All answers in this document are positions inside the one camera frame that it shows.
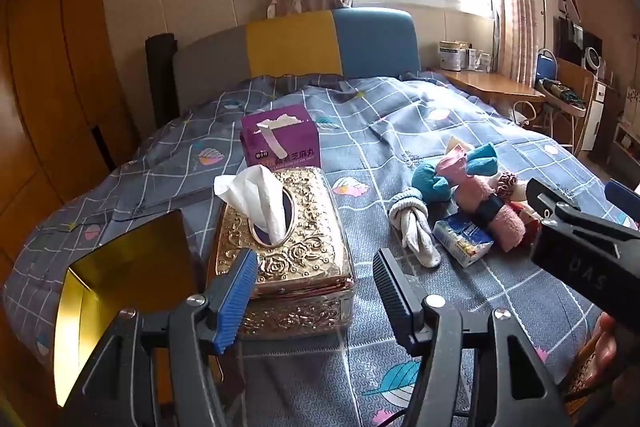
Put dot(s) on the wooden desk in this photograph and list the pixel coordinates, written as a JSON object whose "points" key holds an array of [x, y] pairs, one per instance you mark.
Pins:
{"points": [[490, 84]]}

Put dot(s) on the wooden wardrobe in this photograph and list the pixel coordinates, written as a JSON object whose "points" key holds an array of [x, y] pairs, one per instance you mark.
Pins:
{"points": [[55, 82]]}

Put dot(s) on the round metal tin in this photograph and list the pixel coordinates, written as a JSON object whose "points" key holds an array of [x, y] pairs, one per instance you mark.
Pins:
{"points": [[450, 56]]}

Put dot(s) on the blue chair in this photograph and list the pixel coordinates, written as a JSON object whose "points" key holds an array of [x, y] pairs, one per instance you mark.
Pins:
{"points": [[546, 64]]}

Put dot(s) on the white tissue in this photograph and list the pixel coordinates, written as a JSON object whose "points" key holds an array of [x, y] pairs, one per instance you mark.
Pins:
{"points": [[255, 202]]}

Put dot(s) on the gold embossed tin lid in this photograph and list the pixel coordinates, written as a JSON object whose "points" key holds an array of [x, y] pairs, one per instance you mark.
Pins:
{"points": [[582, 372]]}

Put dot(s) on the bed with patterned quilt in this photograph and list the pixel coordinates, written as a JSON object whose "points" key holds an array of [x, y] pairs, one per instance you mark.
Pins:
{"points": [[350, 132]]}

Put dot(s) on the cream packet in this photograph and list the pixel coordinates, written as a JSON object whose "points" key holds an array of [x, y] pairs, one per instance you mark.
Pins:
{"points": [[456, 143]]}

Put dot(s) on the purple cardboard box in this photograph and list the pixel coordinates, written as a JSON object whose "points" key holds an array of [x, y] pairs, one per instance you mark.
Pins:
{"points": [[280, 142]]}

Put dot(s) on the person's right hand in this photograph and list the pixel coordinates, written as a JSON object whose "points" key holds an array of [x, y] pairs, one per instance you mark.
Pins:
{"points": [[612, 347]]}

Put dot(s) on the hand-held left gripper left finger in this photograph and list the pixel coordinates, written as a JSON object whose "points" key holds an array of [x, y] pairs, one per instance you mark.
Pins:
{"points": [[234, 307]]}

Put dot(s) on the pink towel roll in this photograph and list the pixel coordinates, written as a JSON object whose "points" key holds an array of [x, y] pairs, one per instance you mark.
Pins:
{"points": [[505, 222]]}

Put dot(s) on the pink and white cloth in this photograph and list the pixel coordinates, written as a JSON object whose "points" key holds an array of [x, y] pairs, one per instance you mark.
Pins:
{"points": [[452, 167]]}

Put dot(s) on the gold tin box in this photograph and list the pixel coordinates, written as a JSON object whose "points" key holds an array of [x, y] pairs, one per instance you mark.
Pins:
{"points": [[100, 297]]}

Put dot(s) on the small boxes on desk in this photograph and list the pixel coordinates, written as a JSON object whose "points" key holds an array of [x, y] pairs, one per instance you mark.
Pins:
{"points": [[477, 59]]}

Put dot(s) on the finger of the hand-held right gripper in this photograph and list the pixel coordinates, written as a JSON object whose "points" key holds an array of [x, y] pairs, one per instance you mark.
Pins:
{"points": [[620, 193], [550, 196]]}

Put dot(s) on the patterned scrunchie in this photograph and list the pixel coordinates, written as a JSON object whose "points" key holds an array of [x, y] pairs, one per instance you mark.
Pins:
{"points": [[507, 184]]}

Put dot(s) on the grey yellow blue headboard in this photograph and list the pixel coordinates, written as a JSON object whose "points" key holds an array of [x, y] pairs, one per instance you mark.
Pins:
{"points": [[295, 47]]}

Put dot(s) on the blue tissue packet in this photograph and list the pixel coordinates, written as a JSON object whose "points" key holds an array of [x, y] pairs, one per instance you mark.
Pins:
{"points": [[462, 239]]}

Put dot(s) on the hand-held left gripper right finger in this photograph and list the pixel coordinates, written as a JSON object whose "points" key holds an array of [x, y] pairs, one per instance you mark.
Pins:
{"points": [[395, 297]]}

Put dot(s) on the small white fan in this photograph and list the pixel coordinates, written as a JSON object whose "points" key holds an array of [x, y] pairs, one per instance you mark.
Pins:
{"points": [[593, 58]]}

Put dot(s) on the red soft toy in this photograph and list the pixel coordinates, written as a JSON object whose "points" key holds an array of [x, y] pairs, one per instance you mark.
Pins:
{"points": [[525, 214]]}

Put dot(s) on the gold embossed tissue box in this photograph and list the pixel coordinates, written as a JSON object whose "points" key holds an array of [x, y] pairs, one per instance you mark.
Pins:
{"points": [[295, 267]]}

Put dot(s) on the white sock with blue cuff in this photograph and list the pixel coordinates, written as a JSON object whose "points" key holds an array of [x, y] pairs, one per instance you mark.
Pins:
{"points": [[415, 222]]}

